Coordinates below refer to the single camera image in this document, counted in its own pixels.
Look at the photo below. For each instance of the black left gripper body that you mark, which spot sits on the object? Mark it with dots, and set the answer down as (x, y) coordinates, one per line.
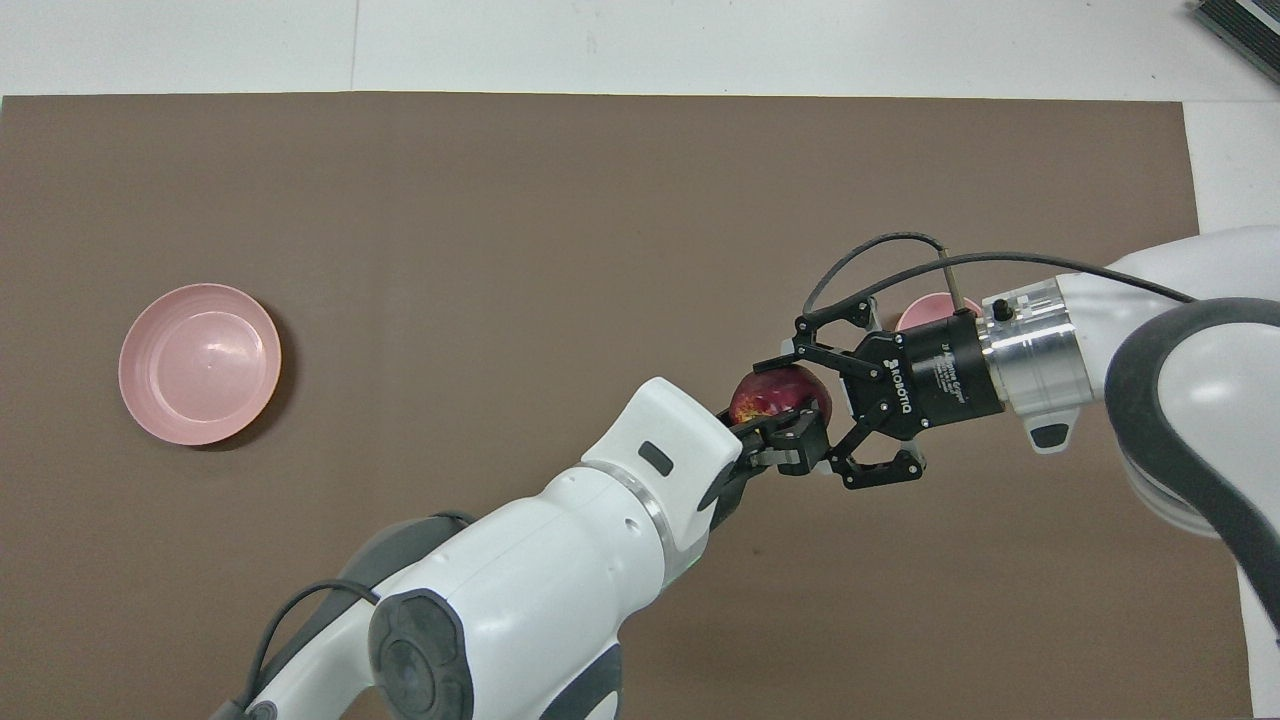
(728, 495)

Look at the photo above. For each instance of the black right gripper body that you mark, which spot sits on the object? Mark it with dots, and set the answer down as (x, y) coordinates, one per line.
(940, 375)

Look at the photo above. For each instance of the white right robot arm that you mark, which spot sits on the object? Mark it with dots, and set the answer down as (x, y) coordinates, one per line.
(1180, 270)

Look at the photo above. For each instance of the pink bowl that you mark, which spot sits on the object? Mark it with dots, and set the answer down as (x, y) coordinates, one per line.
(925, 312)

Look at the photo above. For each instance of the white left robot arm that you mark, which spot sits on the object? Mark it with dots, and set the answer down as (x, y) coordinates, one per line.
(560, 570)

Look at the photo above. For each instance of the pink plate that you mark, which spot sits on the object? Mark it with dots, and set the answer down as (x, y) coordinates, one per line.
(200, 365)

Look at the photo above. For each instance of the brown table mat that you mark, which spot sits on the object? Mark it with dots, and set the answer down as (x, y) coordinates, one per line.
(500, 250)

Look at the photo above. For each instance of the black ribbed device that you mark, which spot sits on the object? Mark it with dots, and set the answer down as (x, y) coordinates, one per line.
(1245, 22)

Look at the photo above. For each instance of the dark red apple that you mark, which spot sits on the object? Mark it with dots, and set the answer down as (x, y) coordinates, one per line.
(775, 392)

